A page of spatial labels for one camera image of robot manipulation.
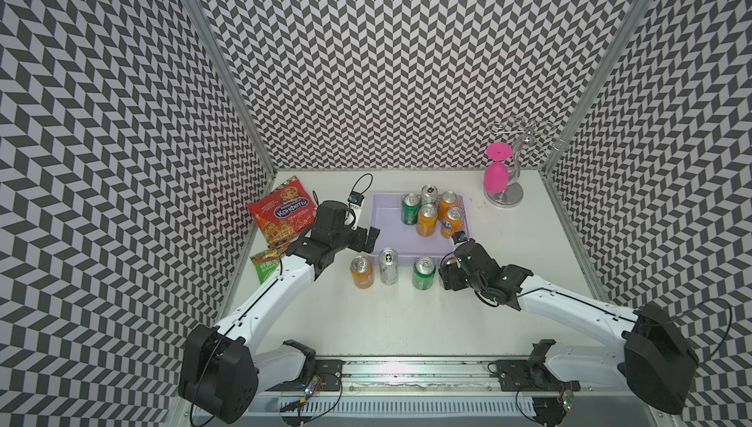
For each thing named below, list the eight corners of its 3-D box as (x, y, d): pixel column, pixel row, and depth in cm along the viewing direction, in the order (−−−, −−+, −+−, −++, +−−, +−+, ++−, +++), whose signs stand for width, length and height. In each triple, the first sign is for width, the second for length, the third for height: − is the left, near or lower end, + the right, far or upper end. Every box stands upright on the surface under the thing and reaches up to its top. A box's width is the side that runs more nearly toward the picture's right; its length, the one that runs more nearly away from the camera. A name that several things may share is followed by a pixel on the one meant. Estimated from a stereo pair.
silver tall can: (380, 285, 90) (379, 262, 78) (381, 271, 93) (379, 247, 81) (397, 285, 90) (398, 262, 78) (397, 271, 93) (397, 247, 81)
